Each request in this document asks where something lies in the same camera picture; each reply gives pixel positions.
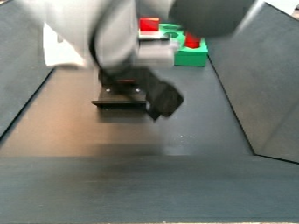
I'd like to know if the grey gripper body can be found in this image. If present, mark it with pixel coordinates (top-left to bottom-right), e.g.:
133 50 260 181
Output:
97 32 183 120

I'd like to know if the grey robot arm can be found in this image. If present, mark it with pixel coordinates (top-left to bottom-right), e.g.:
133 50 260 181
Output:
16 0 256 119

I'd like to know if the black curved cradle fixture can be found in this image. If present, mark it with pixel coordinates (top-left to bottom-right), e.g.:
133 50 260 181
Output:
91 70 145 108

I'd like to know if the green shape sorter block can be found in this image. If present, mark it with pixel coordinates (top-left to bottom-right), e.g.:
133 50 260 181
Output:
159 23 208 67

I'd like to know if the red square block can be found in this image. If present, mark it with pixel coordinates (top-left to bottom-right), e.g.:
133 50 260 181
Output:
139 17 160 32

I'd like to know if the red hexagonal peg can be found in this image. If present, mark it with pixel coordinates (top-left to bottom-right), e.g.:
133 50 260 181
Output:
184 32 201 49

